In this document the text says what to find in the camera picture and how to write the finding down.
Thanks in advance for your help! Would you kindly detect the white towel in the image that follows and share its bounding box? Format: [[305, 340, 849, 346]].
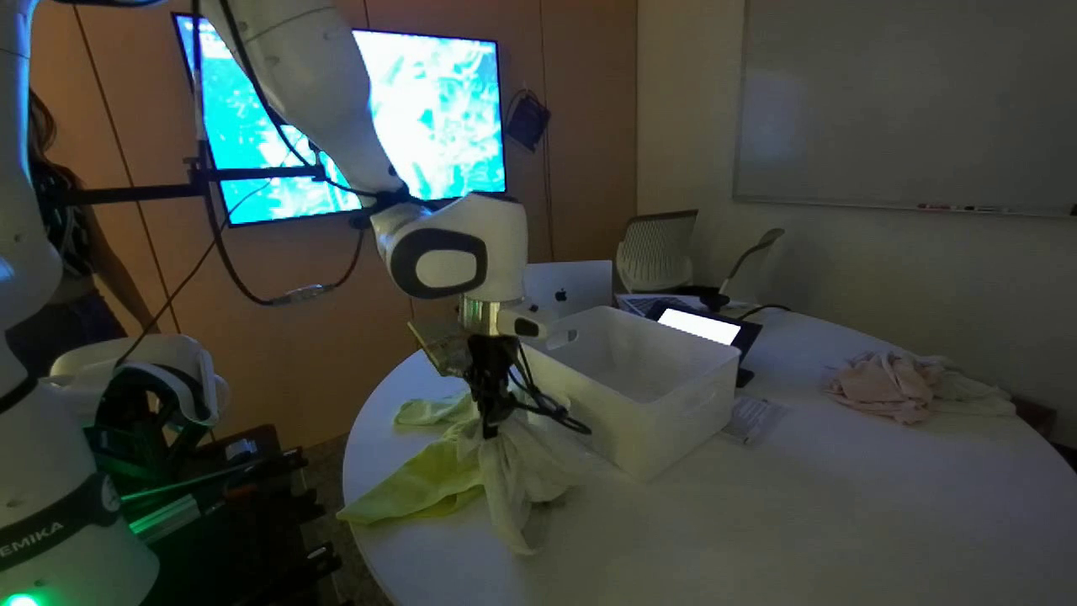
[[473, 406, 610, 558]]

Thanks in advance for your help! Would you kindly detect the whiteboard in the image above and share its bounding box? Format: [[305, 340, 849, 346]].
[[735, 0, 1077, 219]]

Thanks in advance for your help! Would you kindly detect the pink cloth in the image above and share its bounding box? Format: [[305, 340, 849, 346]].
[[832, 346, 950, 430]]

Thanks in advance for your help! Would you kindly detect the curved grey chair back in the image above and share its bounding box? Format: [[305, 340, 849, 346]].
[[716, 225, 789, 304]]

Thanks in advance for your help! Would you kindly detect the yellow towel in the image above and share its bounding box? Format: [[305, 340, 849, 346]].
[[333, 417, 498, 533]]

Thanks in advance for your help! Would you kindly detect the black robot cart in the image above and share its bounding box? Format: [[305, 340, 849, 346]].
[[89, 419, 340, 606]]

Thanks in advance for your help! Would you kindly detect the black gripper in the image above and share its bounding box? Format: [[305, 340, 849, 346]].
[[460, 325, 525, 445]]

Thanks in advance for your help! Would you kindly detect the thin black cable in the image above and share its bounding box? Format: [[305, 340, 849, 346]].
[[112, 212, 229, 374]]

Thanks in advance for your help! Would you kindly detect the silver laptop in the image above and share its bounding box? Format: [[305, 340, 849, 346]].
[[523, 259, 619, 320]]

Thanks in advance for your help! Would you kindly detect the black bag with strap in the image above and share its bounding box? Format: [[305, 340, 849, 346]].
[[619, 283, 735, 324]]

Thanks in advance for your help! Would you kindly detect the small clear plastic packet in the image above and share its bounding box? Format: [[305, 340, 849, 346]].
[[722, 391, 790, 447]]

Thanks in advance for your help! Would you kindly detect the tablet with lit screen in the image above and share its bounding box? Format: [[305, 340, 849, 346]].
[[653, 304, 768, 391]]

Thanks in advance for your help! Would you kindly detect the white plastic basket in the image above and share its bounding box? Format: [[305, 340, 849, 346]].
[[519, 304, 745, 483]]

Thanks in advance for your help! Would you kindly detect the white VR headset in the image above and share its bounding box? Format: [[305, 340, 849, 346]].
[[47, 331, 233, 465]]

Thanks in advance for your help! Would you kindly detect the black wall device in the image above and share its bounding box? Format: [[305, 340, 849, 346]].
[[508, 87, 556, 152]]

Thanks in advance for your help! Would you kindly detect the wall mounted TV monitor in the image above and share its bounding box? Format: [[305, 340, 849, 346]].
[[171, 10, 510, 233]]

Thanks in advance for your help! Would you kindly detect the person in dark clothes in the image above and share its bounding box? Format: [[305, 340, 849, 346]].
[[26, 87, 155, 340]]

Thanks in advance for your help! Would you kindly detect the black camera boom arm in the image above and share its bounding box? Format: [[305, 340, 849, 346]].
[[47, 157, 372, 216]]

